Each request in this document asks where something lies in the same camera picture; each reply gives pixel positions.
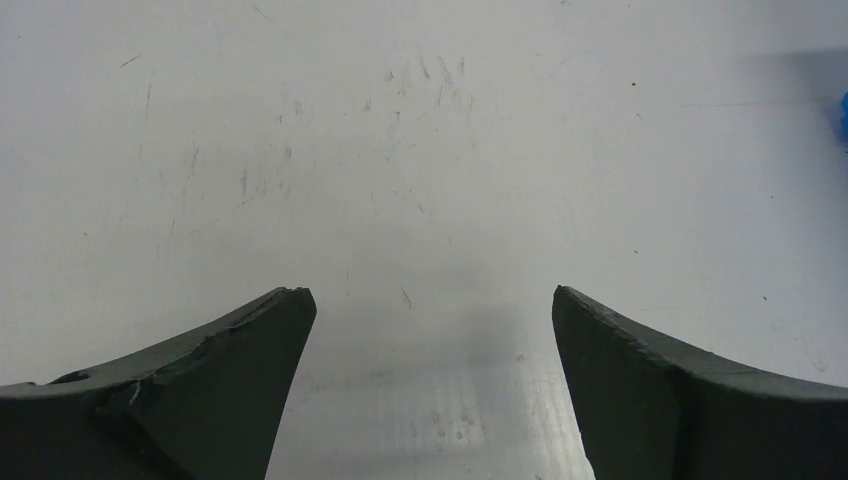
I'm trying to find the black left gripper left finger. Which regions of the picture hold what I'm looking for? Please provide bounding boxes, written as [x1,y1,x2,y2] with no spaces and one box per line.
[1,288,316,479]

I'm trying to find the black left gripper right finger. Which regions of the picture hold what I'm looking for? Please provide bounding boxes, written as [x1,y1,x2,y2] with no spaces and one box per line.
[552,286,847,479]

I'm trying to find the blue object at edge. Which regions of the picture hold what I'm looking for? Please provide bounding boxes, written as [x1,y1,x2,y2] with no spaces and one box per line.
[838,93,848,143]

